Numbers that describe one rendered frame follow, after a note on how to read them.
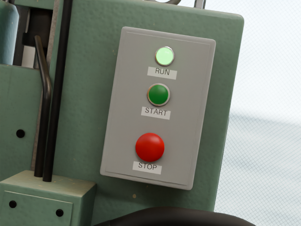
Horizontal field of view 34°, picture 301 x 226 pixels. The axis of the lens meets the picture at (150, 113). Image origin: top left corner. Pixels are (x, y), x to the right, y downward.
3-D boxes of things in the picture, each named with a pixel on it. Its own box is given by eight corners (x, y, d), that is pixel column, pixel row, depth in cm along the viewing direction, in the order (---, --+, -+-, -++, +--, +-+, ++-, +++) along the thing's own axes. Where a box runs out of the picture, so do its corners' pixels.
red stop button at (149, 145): (134, 158, 52) (138, 130, 52) (162, 162, 52) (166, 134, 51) (132, 159, 51) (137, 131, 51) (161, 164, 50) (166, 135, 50)
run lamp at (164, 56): (153, 64, 51) (156, 45, 51) (172, 67, 51) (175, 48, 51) (153, 64, 50) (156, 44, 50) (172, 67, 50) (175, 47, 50)
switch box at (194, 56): (108, 167, 58) (129, 32, 57) (192, 181, 58) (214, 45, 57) (98, 176, 52) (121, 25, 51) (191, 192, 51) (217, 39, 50)
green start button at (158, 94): (145, 104, 51) (149, 81, 51) (168, 107, 51) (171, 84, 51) (144, 104, 51) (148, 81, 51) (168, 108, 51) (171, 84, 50)
